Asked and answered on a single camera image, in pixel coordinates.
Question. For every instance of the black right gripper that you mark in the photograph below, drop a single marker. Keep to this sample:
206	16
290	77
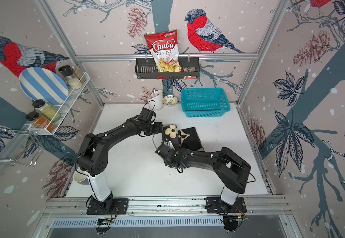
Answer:
176	151

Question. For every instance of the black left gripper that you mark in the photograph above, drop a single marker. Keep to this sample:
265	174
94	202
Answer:
159	128

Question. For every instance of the black pillowcase with cream flowers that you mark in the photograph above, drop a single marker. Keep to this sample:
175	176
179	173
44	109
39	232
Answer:
185	138

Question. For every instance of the teal plastic basket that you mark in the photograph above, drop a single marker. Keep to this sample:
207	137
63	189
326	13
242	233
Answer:
204	102

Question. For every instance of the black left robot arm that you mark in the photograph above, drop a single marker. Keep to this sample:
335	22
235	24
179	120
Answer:
93	157

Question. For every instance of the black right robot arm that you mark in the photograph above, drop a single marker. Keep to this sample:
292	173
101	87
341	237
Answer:
231	169

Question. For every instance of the white utensil cup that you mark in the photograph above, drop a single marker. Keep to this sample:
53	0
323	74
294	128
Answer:
155	103

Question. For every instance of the small patterned bowl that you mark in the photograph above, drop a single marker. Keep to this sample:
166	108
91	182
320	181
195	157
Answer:
170	100

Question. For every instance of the red Chuba chips bag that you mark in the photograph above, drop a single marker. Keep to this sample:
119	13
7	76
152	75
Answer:
164	49

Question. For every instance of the purple mug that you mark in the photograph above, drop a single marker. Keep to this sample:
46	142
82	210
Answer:
80	178

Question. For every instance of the black-lid spice jar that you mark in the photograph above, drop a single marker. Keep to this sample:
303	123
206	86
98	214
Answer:
72	80

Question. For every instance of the green spice jar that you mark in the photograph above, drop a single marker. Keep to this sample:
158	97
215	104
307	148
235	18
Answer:
47	110

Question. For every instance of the orange spice jar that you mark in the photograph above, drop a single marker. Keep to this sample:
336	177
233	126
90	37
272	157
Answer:
40	121

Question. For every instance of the blue striped plate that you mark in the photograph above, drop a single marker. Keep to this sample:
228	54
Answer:
40	83

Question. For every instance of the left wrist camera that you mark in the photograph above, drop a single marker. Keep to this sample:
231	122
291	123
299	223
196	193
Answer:
146	115

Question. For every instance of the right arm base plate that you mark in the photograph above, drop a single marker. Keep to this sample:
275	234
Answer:
214	205

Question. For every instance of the black wall-mounted wire shelf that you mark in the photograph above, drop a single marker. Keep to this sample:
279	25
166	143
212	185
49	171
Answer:
183	68

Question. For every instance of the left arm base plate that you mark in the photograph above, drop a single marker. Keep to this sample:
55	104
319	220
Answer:
112	206

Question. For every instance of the white wire spice rack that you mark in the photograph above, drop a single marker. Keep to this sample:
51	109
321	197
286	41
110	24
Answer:
63	109

